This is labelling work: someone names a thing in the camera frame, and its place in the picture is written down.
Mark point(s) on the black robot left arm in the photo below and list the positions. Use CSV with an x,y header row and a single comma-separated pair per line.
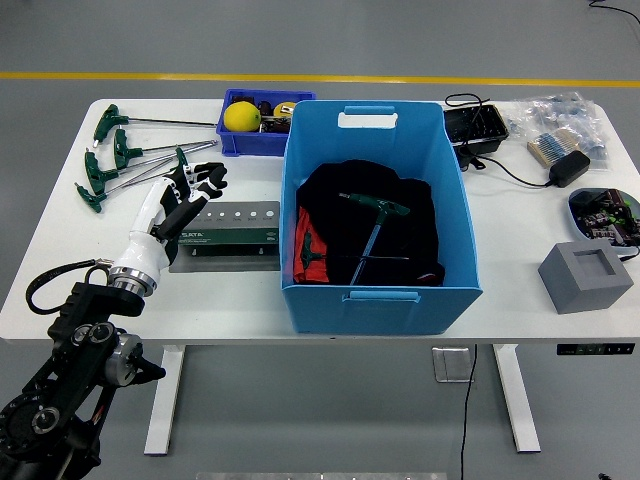
x,y
75,340

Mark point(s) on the black power adapter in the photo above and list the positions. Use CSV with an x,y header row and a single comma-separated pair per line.
x,y
570,169

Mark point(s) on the electronic parts pile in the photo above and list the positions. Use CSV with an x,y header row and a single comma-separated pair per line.
x,y
605,220

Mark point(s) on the small dark blue bin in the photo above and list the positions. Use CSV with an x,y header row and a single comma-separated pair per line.
x,y
260,145

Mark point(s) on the red cloth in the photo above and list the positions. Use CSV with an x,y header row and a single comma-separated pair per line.
x,y
320,275

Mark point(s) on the yellow lemon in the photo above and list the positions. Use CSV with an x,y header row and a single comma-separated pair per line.
x,y
242,116

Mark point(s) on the large light blue plastic box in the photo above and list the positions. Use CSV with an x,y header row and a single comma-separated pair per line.
x,y
380,315

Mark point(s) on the white table leg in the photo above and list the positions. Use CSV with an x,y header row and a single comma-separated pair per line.
x,y
167,400
515,400

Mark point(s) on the black cloth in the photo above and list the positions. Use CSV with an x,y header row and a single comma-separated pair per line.
x,y
340,200

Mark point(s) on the grey foam block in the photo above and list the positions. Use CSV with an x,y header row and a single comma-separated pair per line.
x,y
575,295

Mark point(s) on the clear bag of blue parts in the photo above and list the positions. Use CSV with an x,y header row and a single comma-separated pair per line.
x,y
565,112

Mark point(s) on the grey green hex wrench stand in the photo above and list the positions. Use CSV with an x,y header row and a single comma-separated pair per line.
x,y
235,235

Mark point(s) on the dark brown parts pile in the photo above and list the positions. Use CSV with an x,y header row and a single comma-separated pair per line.
x,y
276,125

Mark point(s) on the yellow tape measure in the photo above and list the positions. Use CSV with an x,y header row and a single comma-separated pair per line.
x,y
286,109

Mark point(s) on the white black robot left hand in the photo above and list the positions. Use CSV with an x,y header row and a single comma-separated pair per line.
x,y
142,250

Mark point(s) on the white blue plate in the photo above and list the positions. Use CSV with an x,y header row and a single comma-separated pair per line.
x,y
574,225

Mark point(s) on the black table control panel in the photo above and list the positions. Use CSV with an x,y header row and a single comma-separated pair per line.
x,y
595,349

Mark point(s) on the resistor tape bundle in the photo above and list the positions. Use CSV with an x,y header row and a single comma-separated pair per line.
x,y
547,147

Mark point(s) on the brown block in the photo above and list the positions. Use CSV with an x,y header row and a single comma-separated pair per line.
x,y
242,97

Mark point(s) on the black plastic tray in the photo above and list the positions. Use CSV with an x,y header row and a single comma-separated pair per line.
x,y
475,127

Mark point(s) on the dark brown round object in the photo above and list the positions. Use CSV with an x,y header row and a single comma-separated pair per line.
x,y
265,107

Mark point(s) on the metal floor socket cover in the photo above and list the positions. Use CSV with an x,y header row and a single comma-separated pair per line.
x,y
450,365

